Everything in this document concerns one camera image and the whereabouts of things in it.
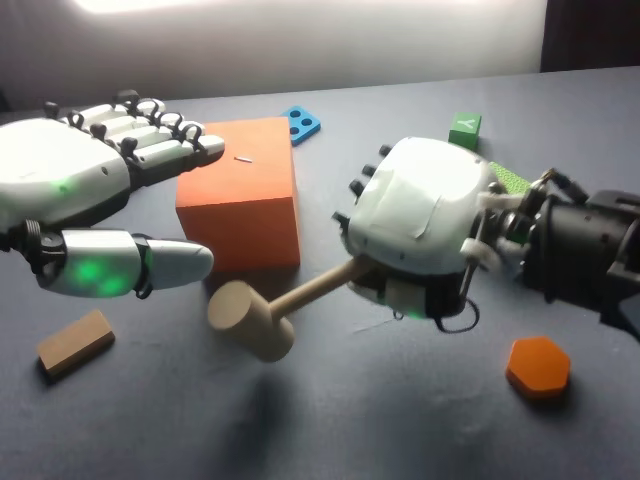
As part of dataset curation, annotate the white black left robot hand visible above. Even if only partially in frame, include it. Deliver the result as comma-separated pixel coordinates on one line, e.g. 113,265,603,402
0,89,226,302

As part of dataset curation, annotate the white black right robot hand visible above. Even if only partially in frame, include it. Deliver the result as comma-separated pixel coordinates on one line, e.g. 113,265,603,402
332,135,501,322

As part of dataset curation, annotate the large orange block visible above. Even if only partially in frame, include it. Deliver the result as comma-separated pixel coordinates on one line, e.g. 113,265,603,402
174,116,303,274

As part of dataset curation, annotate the wooden mallet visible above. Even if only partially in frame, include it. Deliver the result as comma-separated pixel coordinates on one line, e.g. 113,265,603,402
207,257,372,364

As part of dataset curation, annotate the blue object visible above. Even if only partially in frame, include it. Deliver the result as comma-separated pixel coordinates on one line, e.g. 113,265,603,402
280,105,323,148

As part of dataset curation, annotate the plain wooden rectangular block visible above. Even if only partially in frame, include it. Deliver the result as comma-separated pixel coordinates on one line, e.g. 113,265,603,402
35,308,117,384

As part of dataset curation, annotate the orange hexagonal block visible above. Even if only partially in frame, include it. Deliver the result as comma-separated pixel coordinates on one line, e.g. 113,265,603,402
505,335,572,402

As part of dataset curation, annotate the green cube with letter Y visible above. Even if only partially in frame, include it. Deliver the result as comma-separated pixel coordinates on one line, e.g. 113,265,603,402
448,113,484,152

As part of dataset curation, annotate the green textured toy piece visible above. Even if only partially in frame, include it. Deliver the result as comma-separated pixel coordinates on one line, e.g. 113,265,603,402
487,160,532,197

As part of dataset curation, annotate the grey table cloth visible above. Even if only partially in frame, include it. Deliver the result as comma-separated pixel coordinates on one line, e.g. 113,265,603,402
0,67,640,480

